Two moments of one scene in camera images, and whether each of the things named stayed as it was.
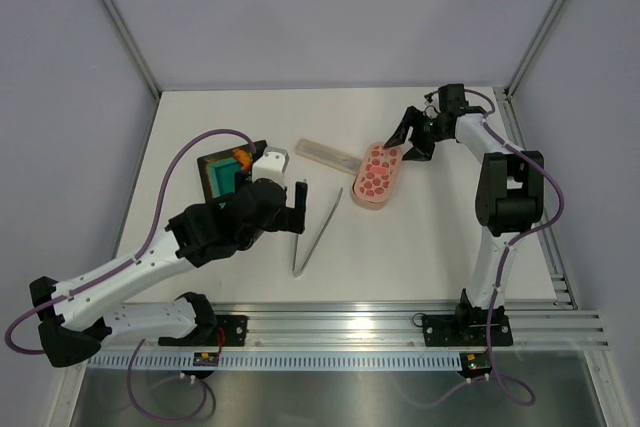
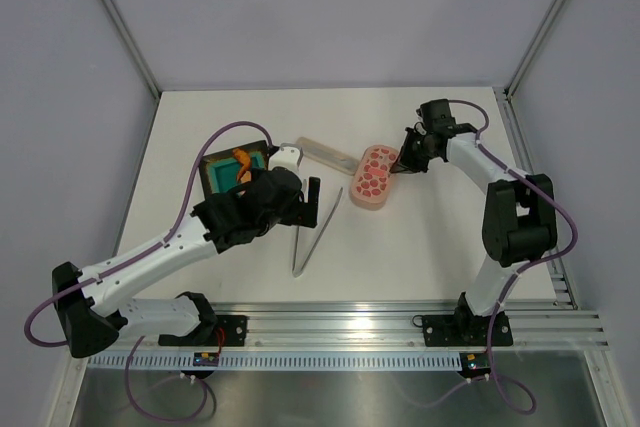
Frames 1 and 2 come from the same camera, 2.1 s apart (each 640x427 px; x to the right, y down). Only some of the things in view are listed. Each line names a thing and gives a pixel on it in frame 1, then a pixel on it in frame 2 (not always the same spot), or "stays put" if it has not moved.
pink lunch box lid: [378, 172] stays put
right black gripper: [411, 118] to [406, 163]
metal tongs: [295, 271] stays put
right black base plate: [468, 330] stays put
